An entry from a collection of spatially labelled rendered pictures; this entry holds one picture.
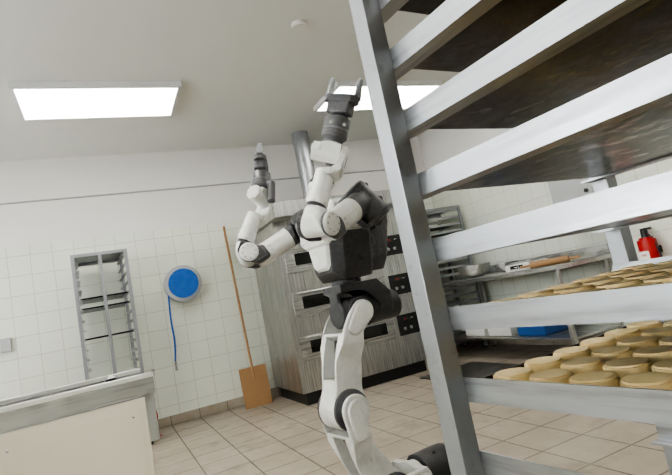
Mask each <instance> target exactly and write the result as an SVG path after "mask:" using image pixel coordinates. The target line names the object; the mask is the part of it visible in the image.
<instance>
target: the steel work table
mask: <svg viewBox="0 0 672 475"><path fill-rule="evenodd" d="M566 255H568V256H569V257H573V256H578V255H580V256H581V258H582V257H588V256H590V258H585V259H580V260H575V261H571V262H567V263H561V264H556V265H550V266H545V267H539V268H534V269H527V270H521V271H515V272H509V273H506V272H500V271H498V270H497V269H496V268H495V267H494V265H491V266H490V268H489V271H488V272H487V273H486V274H484V275H483V276H481V277H476V278H466V279H462V280H457V281H452V282H447V283H443V284H442V286H443V287H449V286H455V285H462V284H468V283H475V282H478V284H479V288H480V293H481V297H482V301H483V303H487V299H486V294H485V290H484V286H483V282H482V281H488V280H495V279H501V278H508V277H515V276H521V275H528V274H534V273H541V272H548V271H554V274H555V278H556V282H557V285H560V284H564V283H563V279H562V275H561V271H560V269H564V268H568V267H573V266H577V265H582V264H586V263H591V262H595V261H600V260H601V263H602V267H603V271H604V273H606V272H610V269H609V265H608V261H607V259H608V258H611V254H610V251H609V247H608V243H606V244H601V245H596V246H590V247H585V248H580V249H575V250H569V251H564V252H559V253H554V254H548V255H543V256H538V257H533V258H527V259H522V260H518V262H519V261H524V260H530V259H535V258H540V257H545V256H546V258H548V259H550V258H556V257H561V256H566ZM617 323H618V324H610V325H575V326H574V324H573V325H568V329H566V330H563V331H560V332H557V333H553V334H550V335H547V336H519V334H517V335H514V336H490V335H489V336H467V335H462V336H458V337H455V338H454V339H455V340H492V344H493V346H497V341H496V340H571V341H572V345H574V344H577V343H579V341H578V339H581V338H584V337H587V336H591V335H594V334H597V333H600V332H603V331H606V330H610V329H613V328H616V327H619V328H621V327H624V326H625V324H624V322H617Z"/></svg>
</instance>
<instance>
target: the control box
mask: <svg viewBox="0 0 672 475"><path fill-rule="evenodd" d="M145 402H146V409H147V416H148V423H149V430H150V437H151V442H152V441H156V440H159V439H160V434H159V427H158V420H157V413H156V406H155V399H154V393H151V394H147V395H145Z"/></svg>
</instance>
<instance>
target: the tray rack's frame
mask: <svg viewBox="0 0 672 475"><path fill-rule="evenodd" d="M123 252H124V257H123V258H124V259H125V264H126V265H125V266H126V271H127V280H128V288H129V295H130V300H131V309H132V316H133V321H134V322H133V323H134V328H135V337H136V344H137V349H138V357H139V366H142V371H140V372H141V374H143V373H144V367H143V360H142V353H141V346H140V339H139V332H138V325H137V318H136V311H135V303H134V296H133V289H132V282H131V275H130V268H129V261H128V254H127V248H125V249H117V250H109V251H101V252H93V253H85V254H77V255H70V262H71V268H72V276H73V284H74V292H75V300H76V308H77V316H78V324H79V332H80V339H81V347H82V355H83V363H84V371H85V379H86V380H89V372H88V364H87V356H86V348H85V341H84V333H83V325H82V317H81V309H80V301H79V294H78V286H77V278H76V270H75V262H74V259H75V261H78V267H81V266H88V265H96V264H99V270H100V277H101V285H102V292H103V300H104V307H105V314H106V322H107V329H108V337H109V344H110V352H111V359H112V367H113V374H116V373H117V369H116V361H115V354H114V347H113V339H112V332H111V324H110V317H109V310H108V302H107V295H106V287H105V280H104V273H103V265H102V264H103V263H111V262H118V261H119V258H120V256H121V255H122V254H123Z"/></svg>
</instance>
